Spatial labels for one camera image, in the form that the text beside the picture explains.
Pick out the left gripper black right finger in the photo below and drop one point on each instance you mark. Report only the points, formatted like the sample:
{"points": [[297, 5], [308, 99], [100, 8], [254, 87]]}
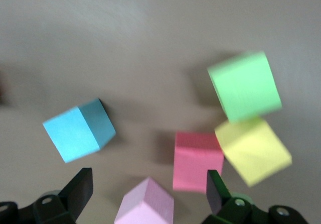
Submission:
{"points": [[218, 199]]}

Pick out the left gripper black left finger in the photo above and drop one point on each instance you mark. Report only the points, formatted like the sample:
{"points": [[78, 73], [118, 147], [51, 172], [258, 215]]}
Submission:
{"points": [[75, 196]]}

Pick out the red foam cube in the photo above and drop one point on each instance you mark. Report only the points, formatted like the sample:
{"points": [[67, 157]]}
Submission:
{"points": [[195, 158]]}

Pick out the yellow foam cube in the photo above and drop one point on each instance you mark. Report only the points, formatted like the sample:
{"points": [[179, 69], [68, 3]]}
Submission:
{"points": [[253, 151]]}

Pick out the pink foam cube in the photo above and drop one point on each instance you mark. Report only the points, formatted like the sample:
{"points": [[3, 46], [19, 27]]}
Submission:
{"points": [[145, 204]]}

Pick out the blue foam cube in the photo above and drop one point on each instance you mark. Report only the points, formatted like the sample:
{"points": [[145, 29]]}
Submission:
{"points": [[75, 133]]}

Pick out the green foam cube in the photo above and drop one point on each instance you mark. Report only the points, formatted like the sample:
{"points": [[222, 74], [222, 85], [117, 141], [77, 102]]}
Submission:
{"points": [[244, 88]]}

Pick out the brown paper table cover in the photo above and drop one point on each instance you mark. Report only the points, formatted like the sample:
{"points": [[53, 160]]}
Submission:
{"points": [[150, 45]]}

